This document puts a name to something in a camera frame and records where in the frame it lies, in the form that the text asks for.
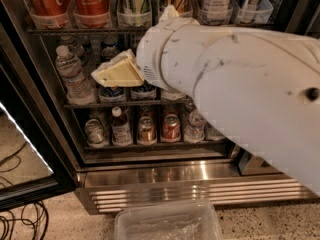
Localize clear water bottle middle shelf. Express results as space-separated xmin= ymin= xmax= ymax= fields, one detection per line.
xmin=55 ymin=45 xmax=96 ymax=105

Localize red cola can left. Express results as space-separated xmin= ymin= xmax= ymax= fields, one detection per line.
xmin=29 ymin=0 xmax=70 ymax=29

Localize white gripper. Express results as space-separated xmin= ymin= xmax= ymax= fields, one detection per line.
xmin=91 ymin=5 xmax=206 ymax=96

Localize water bottle bottom shelf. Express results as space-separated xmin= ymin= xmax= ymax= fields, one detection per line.
xmin=184 ymin=109 xmax=206 ymax=143

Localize top wire shelf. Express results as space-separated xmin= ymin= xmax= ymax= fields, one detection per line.
xmin=26 ymin=23 xmax=273 ymax=36

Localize red cola can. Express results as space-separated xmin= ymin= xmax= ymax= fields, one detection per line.
xmin=29 ymin=0 xmax=70 ymax=29
xmin=75 ymin=0 xmax=110 ymax=28

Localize brown drink bottle bottom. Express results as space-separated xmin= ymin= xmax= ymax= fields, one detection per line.
xmin=111 ymin=106 xmax=133 ymax=146

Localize wire shelf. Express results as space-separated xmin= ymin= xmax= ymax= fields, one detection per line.
xmin=64 ymin=98 xmax=191 ymax=109
xmin=26 ymin=23 xmax=273 ymax=36

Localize water bottle bottom right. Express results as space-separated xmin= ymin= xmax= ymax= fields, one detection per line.
xmin=206 ymin=123 xmax=225 ymax=142

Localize middle wire shelf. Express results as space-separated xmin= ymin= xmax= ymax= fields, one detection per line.
xmin=64 ymin=98 xmax=191 ymax=109

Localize steel fridge base grille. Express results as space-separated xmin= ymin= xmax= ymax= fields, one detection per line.
xmin=75 ymin=160 xmax=316 ymax=215

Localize silver can bottom left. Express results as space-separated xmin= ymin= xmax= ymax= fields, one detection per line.
xmin=85 ymin=119 xmax=109 ymax=148

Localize white blue can top shelf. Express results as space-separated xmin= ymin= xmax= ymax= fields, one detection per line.
xmin=197 ymin=0 xmax=232 ymax=25

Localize gold can bottom shelf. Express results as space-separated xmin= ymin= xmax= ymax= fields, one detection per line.
xmin=137 ymin=116 xmax=156 ymax=145

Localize blue pepsi can front left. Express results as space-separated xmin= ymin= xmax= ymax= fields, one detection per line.
xmin=98 ymin=87 xmax=126 ymax=103

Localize red can bottom shelf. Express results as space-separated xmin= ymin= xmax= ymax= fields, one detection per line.
xmin=161 ymin=114 xmax=181 ymax=143

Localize clear plastic bin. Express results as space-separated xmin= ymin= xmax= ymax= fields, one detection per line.
xmin=114 ymin=200 xmax=224 ymax=240

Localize open glass fridge door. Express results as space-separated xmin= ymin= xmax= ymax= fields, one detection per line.
xmin=0 ymin=3 xmax=76 ymax=212

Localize blue white can far right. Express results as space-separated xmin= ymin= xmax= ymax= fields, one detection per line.
xmin=232 ymin=0 xmax=273 ymax=24

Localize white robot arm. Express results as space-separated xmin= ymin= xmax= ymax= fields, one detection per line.
xmin=92 ymin=7 xmax=320 ymax=195

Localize black cables on floor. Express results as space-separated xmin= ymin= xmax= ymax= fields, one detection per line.
xmin=0 ymin=140 xmax=50 ymax=240

